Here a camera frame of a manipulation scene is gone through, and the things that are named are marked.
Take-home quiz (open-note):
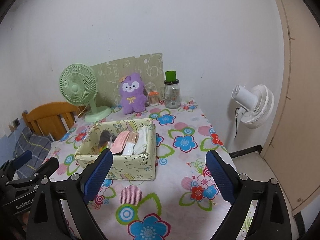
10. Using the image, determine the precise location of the black plastic bag bundle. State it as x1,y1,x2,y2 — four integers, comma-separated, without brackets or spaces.
99,130,117,147

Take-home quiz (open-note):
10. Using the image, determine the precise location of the pink packet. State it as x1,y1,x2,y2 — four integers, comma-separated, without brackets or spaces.
110,131,130,154

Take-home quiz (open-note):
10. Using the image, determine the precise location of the white towel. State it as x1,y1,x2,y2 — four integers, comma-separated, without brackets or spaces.
132,126,148,155

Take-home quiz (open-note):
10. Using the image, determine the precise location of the white roll with beige band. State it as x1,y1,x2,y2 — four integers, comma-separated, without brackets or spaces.
122,132,139,155

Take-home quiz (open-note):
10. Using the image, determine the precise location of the grey plaid bedding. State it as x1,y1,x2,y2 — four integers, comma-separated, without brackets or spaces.
12,127,53,179

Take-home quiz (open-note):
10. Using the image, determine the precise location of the floral tablecloth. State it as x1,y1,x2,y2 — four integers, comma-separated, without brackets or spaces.
42,101,261,240

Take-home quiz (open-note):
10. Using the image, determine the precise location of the wooden bed headboard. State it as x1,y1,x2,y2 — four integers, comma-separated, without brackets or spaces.
22,102,86,140

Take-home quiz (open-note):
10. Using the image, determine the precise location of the yellow cartoon storage box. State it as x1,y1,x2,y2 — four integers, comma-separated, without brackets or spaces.
74,117,157,181

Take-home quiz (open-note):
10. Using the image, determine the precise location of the beige wardrobe door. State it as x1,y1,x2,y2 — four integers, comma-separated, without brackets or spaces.
261,0,319,214

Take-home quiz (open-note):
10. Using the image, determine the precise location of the white standing fan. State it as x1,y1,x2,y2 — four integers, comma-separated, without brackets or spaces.
225,83,279,153

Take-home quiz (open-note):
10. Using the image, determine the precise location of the green desk fan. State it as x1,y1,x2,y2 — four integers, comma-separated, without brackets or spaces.
59,64,111,122

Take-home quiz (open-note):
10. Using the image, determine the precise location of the purple plush toy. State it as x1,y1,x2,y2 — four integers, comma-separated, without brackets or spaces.
119,73,148,114

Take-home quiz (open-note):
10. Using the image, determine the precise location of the glass jar green lid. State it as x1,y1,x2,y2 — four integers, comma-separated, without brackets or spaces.
161,70,181,109

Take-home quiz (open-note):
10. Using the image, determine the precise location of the cotton swab jar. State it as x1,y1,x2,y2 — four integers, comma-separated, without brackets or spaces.
148,90,159,106

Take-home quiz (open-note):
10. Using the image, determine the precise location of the green cartoon board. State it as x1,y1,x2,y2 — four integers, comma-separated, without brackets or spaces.
92,53,164,107

